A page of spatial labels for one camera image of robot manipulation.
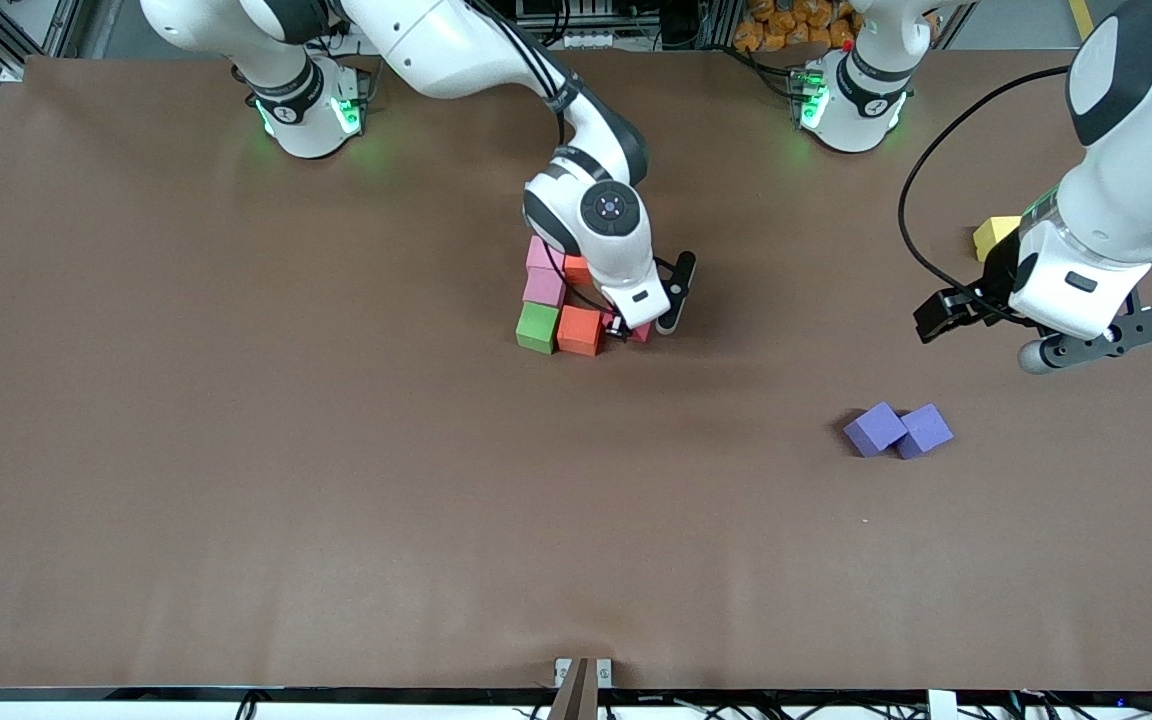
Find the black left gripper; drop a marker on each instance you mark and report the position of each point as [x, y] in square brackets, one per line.
[992, 287]

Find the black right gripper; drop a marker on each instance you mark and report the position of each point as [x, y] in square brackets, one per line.
[619, 325]

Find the red foam cube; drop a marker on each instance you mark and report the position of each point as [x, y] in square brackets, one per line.
[642, 332]

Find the orange foam cube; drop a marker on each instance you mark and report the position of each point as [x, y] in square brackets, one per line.
[576, 270]
[579, 331]

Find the green foam cube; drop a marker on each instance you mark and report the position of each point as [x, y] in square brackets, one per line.
[537, 328]

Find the pink foam cube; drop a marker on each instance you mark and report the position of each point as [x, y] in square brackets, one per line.
[539, 252]
[543, 288]

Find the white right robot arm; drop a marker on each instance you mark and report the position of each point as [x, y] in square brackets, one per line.
[596, 215]

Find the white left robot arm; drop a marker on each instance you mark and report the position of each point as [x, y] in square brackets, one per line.
[1126, 180]

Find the yellow foam cube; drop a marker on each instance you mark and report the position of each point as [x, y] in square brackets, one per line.
[991, 235]

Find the purple foam cube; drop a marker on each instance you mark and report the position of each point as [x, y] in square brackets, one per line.
[928, 432]
[874, 428]

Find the brown table cover mat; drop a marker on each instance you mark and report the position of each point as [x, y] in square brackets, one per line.
[576, 560]

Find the black equipment rack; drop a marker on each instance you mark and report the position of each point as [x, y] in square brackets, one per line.
[681, 25]

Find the orange mesh bags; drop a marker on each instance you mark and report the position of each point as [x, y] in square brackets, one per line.
[786, 25]

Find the small white box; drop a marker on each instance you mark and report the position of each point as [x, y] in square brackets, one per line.
[942, 706]

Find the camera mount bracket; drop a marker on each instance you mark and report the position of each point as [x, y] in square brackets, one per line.
[576, 690]

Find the aluminium frame profile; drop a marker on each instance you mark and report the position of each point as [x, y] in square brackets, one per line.
[54, 25]

